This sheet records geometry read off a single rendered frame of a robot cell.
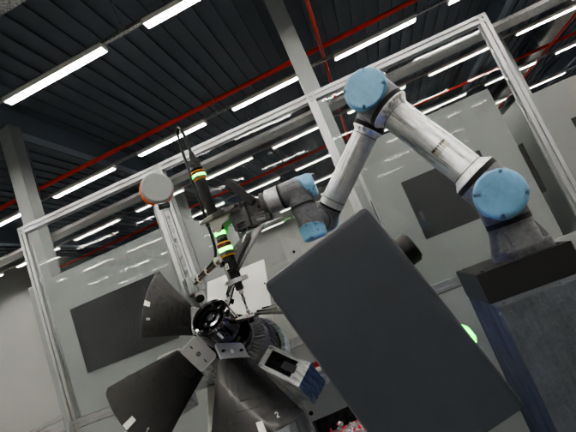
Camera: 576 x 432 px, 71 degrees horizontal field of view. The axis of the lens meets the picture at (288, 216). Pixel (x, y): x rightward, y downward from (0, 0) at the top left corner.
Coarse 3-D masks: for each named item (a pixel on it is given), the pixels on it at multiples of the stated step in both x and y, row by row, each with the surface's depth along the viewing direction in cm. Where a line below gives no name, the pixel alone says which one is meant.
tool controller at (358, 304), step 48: (336, 240) 33; (384, 240) 32; (288, 288) 33; (336, 288) 33; (384, 288) 32; (432, 288) 32; (336, 336) 32; (384, 336) 32; (432, 336) 31; (336, 384) 32; (384, 384) 31; (432, 384) 31; (480, 384) 30
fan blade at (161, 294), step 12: (156, 276) 138; (156, 288) 136; (168, 288) 132; (156, 300) 135; (168, 300) 131; (180, 300) 128; (144, 312) 137; (156, 312) 134; (168, 312) 131; (180, 312) 127; (144, 324) 136; (156, 324) 134; (168, 324) 131; (180, 324) 128; (144, 336) 136; (156, 336) 134
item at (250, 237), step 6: (258, 228) 135; (246, 234) 141; (252, 234) 136; (258, 234) 132; (240, 240) 143; (246, 240) 137; (252, 240) 132; (234, 246) 146; (240, 246) 139; (246, 246) 133; (240, 252) 135; (246, 252) 129; (240, 258) 131; (240, 264) 128; (228, 288) 131; (228, 294) 129
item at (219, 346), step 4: (216, 344) 112; (220, 344) 113; (224, 344) 113; (228, 344) 114; (232, 344) 115; (236, 344) 115; (240, 344) 116; (216, 348) 111; (220, 348) 111; (224, 348) 112; (228, 348) 112; (236, 348) 114; (240, 348) 114; (244, 348) 115; (220, 352) 110; (224, 352) 110; (228, 352) 111; (236, 352) 112; (240, 352) 113; (244, 352) 114; (220, 356) 108; (224, 356) 109; (228, 356) 110; (232, 356) 110; (236, 356) 111; (240, 356) 112; (244, 356) 112; (248, 356) 113
